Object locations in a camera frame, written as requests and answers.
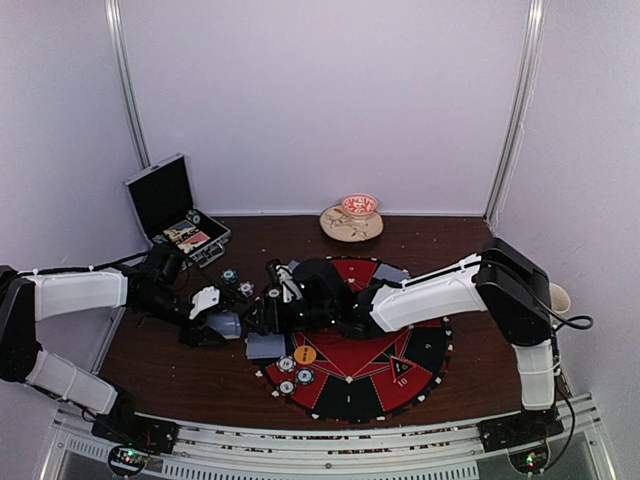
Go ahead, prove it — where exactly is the blue white chip seat two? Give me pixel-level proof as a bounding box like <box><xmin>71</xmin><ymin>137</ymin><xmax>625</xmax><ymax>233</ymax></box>
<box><xmin>276</xmin><ymin>356</ymin><xmax>297</xmax><ymax>373</ymax></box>

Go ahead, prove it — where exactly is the face-down card seat three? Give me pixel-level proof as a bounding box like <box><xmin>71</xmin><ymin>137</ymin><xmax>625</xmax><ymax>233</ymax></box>
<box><xmin>245</xmin><ymin>333</ymin><xmax>286</xmax><ymax>360</ymax></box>

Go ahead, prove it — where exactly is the cream floral ceramic plate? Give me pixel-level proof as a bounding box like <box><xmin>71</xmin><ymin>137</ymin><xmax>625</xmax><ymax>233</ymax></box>
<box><xmin>319</xmin><ymin>205</ymin><xmax>384</xmax><ymax>243</ymax></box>

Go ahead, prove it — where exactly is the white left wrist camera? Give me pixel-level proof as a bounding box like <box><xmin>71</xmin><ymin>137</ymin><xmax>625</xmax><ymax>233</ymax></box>
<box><xmin>189</xmin><ymin>286</ymin><xmax>220</xmax><ymax>320</ymax></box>

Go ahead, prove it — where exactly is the white printed ceramic mug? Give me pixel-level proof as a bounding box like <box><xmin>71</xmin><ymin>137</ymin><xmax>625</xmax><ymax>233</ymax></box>
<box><xmin>549</xmin><ymin>283</ymin><xmax>572</xmax><ymax>315</ymax></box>

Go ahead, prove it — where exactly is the right aluminium corner post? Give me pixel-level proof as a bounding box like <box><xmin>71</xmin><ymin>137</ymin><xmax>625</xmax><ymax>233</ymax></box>
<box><xmin>484</xmin><ymin>0</ymin><xmax>548</xmax><ymax>232</ymax></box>

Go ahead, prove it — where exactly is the green poker chip stack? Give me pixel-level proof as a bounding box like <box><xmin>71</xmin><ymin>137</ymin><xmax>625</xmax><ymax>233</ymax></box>
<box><xmin>221</xmin><ymin>269</ymin><xmax>238</xmax><ymax>285</ymax></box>

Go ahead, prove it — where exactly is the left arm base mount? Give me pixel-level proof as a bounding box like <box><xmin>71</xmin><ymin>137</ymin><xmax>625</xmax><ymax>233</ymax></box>
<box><xmin>82</xmin><ymin>390</ymin><xmax>179</xmax><ymax>454</ymax></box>

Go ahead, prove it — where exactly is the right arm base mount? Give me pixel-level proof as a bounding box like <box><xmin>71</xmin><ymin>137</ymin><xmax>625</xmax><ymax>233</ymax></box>
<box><xmin>477</xmin><ymin>406</ymin><xmax>564</xmax><ymax>452</ymax></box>

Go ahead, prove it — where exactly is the red patterned white bowl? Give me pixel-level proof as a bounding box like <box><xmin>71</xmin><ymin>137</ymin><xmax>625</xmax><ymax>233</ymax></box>
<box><xmin>341</xmin><ymin>193</ymin><xmax>378</xmax><ymax>221</ymax></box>

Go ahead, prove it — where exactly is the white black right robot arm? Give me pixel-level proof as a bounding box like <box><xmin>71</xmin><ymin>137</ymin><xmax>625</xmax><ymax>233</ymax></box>
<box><xmin>241</xmin><ymin>238</ymin><xmax>557</xmax><ymax>442</ymax></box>

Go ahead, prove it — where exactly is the left aluminium corner post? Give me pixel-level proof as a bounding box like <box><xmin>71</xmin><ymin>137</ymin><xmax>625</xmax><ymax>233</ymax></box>
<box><xmin>105</xmin><ymin>0</ymin><xmax>151</xmax><ymax>169</ymax></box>

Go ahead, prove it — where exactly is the orange big blind button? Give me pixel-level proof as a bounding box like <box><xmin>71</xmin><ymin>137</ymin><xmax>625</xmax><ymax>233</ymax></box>
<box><xmin>293</xmin><ymin>345</ymin><xmax>318</xmax><ymax>365</ymax></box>

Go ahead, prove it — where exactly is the black hundred chip seat two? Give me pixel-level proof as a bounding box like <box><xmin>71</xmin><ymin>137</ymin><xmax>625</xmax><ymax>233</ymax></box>
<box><xmin>277</xmin><ymin>380</ymin><xmax>297</xmax><ymax>396</ymax></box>

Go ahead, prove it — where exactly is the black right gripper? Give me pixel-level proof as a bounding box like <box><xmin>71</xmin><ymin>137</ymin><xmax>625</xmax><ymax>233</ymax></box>
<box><xmin>240</xmin><ymin>296</ymin><xmax>337</xmax><ymax>335</ymax></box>

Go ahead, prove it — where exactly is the aluminium front rail frame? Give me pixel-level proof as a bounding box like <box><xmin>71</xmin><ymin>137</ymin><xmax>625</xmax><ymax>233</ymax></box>
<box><xmin>49</xmin><ymin>392</ymin><xmax>609</xmax><ymax>480</ymax></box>

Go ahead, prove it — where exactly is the blue playing card deck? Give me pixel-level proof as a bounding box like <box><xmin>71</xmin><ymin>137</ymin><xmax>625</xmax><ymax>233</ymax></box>
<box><xmin>206</xmin><ymin>310</ymin><xmax>242</xmax><ymax>340</ymax></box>

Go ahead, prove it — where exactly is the round red black poker mat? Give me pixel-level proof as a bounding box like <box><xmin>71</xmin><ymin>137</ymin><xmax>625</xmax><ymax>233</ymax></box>
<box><xmin>251</xmin><ymin>257</ymin><xmax>453</xmax><ymax>424</ymax></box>

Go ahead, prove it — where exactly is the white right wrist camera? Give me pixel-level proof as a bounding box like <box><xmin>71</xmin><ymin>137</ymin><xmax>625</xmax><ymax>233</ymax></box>
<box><xmin>266</xmin><ymin>259</ymin><xmax>302</xmax><ymax>303</ymax></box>

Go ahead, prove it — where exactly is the aluminium corner post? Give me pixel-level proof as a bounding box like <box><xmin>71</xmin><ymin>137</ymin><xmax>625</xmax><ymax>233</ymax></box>
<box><xmin>105</xmin><ymin>0</ymin><xmax>151</xmax><ymax>169</ymax></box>
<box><xmin>484</xmin><ymin>0</ymin><xmax>548</xmax><ymax>232</ymax></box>

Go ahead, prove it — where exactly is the aluminium poker chip case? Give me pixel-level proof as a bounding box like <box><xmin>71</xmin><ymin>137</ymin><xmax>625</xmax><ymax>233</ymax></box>
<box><xmin>125</xmin><ymin>153</ymin><xmax>231</xmax><ymax>267</ymax></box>

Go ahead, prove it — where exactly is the dealt blue playing card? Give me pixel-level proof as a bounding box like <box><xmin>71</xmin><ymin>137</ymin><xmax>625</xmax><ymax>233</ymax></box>
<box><xmin>373</xmin><ymin>263</ymin><xmax>410</xmax><ymax>283</ymax></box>

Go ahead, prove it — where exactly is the blue white poker chip stack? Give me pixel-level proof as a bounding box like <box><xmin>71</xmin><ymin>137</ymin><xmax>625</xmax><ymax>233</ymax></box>
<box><xmin>237</xmin><ymin>281</ymin><xmax>255</xmax><ymax>298</ymax></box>

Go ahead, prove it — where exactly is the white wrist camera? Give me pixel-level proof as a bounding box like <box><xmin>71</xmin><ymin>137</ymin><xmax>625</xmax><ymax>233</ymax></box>
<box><xmin>189</xmin><ymin>286</ymin><xmax>220</xmax><ymax>320</ymax></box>
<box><xmin>266</xmin><ymin>259</ymin><xmax>302</xmax><ymax>303</ymax></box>

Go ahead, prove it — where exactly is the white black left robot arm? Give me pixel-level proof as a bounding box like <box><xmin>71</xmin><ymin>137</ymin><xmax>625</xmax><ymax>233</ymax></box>
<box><xmin>1</xmin><ymin>247</ymin><xmax>242</xmax><ymax>444</ymax></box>

